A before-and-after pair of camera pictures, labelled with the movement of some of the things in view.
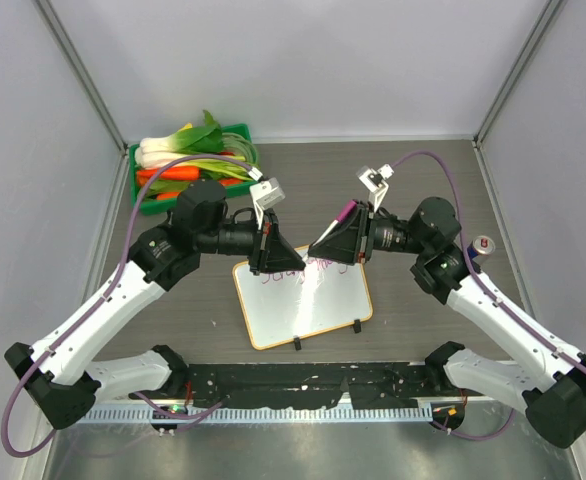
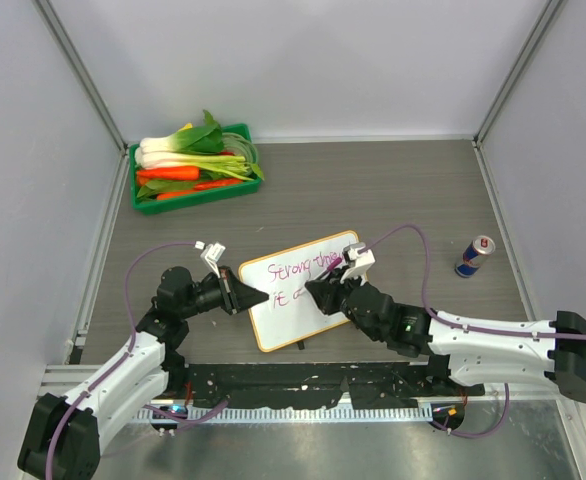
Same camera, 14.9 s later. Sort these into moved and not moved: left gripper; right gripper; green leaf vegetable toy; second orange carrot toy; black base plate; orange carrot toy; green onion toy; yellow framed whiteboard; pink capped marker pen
Moved: right gripper; left gripper; pink capped marker pen
Not moved: orange carrot toy; green leaf vegetable toy; green onion toy; black base plate; yellow framed whiteboard; second orange carrot toy
